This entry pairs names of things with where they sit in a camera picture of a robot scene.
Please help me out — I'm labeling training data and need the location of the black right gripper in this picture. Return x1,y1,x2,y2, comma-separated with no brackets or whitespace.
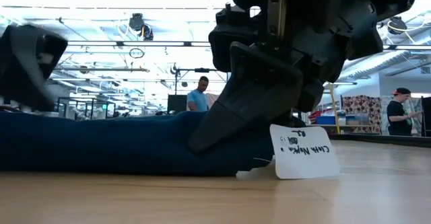
187,0,385,154

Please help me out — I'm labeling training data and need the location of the white handwritten paper tag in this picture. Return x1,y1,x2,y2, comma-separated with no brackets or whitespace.
269,123,341,180

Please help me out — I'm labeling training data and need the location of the navy blue towel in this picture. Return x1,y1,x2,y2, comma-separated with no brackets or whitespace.
0,110,275,178

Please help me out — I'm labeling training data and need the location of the blue storage bin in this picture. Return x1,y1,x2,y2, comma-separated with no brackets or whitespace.
315,115,337,126

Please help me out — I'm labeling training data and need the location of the floral patterned fabric panel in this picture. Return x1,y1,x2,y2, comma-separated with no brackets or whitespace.
342,95,383,135

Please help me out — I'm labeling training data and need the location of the person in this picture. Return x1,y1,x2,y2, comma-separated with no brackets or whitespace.
386,87,422,137
186,75,210,112

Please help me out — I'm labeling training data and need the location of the black upright panel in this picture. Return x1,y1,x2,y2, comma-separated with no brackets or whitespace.
166,94,189,114

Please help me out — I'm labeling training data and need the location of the long ceiling light bar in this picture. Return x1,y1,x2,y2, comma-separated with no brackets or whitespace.
67,40,431,50

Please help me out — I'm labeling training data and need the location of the leaf patterned fabric panel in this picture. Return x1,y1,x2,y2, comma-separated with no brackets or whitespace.
380,95,422,137

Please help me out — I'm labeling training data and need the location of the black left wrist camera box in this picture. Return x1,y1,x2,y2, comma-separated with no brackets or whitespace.
42,31,69,81

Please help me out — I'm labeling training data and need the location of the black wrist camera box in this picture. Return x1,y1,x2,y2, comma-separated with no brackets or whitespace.
42,31,69,81
207,2,259,73

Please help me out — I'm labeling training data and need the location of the yellow hanging cable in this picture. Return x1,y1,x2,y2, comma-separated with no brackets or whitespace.
327,82,341,135

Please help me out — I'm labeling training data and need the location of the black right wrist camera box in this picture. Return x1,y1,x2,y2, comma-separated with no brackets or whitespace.
207,2,259,73

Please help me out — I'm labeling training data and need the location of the black gantry frame rig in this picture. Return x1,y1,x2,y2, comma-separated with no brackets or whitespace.
174,67,220,97

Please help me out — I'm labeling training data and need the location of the black metal table frame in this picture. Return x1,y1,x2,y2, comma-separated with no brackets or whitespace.
328,133,431,149

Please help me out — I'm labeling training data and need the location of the black ceiling cable reel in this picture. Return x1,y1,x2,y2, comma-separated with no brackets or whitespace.
386,15,409,36
128,13,155,42

